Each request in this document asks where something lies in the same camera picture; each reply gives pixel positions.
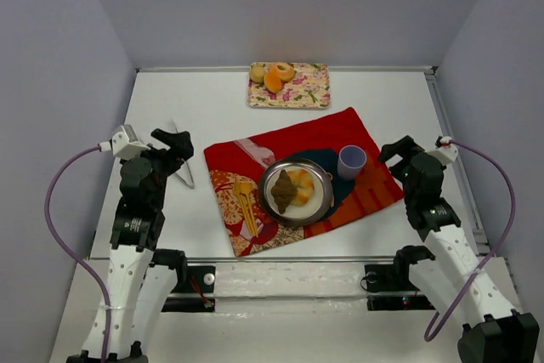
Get metal tongs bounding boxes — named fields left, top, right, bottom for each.
left=169, top=119, right=196, bottom=190

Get ring shaped twisted bread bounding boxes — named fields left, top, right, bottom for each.
left=287, top=168, right=315, bottom=207

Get orange topped bread bun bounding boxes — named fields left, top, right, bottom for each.
left=263, top=71, right=283, bottom=94

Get dark brown chocolate bread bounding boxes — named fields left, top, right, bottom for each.
left=270, top=169, right=297, bottom=214

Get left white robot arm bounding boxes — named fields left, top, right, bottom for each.
left=67, top=125, right=194, bottom=362

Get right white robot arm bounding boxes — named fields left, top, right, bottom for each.
left=378, top=136, right=540, bottom=362

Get round pale bread roll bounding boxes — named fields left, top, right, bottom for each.
left=249, top=64, right=266, bottom=83

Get lilac plastic cup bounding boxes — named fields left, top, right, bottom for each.
left=337, top=145, right=367, bottom=180

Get red patterned placemat cloth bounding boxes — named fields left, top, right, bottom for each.
left=204, top=108, right=403, bottom=257

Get yellow plastic fork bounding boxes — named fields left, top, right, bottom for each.
left=233, top=179, right=251, bottom=233

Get yellow plastic spoon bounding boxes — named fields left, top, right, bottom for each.
left=240, top=182, right=258, bottom=237

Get steel plate white centre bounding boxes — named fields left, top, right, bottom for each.
left=258, top=158, right=334, bottom=227

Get floral serving tray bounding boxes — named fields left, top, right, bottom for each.
left=247, top=62, right=331, bottom=109

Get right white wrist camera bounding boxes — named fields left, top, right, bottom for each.
left=427, top=136, right=459, bottom=166

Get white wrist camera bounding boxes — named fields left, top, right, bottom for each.
left=427, top=136, right=459, bottom=166
left=110, top=124, right=150, bottom=161

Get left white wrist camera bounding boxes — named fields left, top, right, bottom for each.
left=110, top=124, right=150, bottom=161

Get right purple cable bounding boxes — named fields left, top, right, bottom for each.
left=423, top=139, right=517, bottom=343

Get aluminium right side rail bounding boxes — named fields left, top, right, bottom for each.
left=424, top=66, right=490, bottom=256

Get aluminium rail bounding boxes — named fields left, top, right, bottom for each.
left=188, top=255, right=394, bottom=264
left=424, top=66, right=490, bottom=256

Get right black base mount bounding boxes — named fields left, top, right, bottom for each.
left=360, top=264, right=434, bottom=312

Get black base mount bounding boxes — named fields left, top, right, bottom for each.
left=162, top=265, right=216, bottom=313
left=360, top=264, right=434, bottom=312

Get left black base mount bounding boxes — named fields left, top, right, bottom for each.
left=162, top=265, right=216, bottom=313

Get aluminium front rail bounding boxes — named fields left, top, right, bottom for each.
left=188, top=255, right=394, bottom=264

